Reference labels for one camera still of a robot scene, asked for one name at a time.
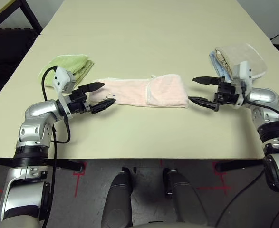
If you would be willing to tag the grey robot torso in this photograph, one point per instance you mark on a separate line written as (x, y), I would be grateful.
(167, 225)

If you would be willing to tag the black foam floor mat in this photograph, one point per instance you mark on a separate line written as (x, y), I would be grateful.
(6, 59)

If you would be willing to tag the pink towel with embroidered print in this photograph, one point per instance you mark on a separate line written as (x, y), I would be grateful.
(134, 95)

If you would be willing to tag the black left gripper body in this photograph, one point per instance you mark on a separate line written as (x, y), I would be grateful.
(78, 103)

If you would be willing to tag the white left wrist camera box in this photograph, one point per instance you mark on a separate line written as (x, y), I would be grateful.
(60, 80)

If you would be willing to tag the grey robot left leg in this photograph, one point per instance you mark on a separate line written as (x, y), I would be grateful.
(116, 202)

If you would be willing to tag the green folded towel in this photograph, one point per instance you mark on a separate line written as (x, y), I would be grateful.
(68, 63)

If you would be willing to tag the grey robot leg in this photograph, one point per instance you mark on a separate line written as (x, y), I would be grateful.
(184, 199)
(116, 202)

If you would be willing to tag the light blue folded towel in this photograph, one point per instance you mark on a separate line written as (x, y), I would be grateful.
(216, 64)

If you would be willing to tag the grey robot right leg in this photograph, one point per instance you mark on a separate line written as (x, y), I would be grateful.
(184, 199)

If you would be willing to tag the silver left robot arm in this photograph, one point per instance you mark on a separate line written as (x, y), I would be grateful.
(37, 111)

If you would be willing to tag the beige folded towel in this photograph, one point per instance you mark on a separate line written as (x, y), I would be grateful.
(246, 54)

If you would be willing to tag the black framed side table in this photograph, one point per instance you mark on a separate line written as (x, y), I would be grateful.
(30, 15)

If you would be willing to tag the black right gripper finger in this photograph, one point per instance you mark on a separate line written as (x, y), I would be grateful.
(204, 102)
(208, 80)

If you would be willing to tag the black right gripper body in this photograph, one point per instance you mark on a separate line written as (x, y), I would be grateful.
(227, 95)

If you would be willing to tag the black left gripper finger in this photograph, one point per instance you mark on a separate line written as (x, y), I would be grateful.
(103, 105)
(91, 87)

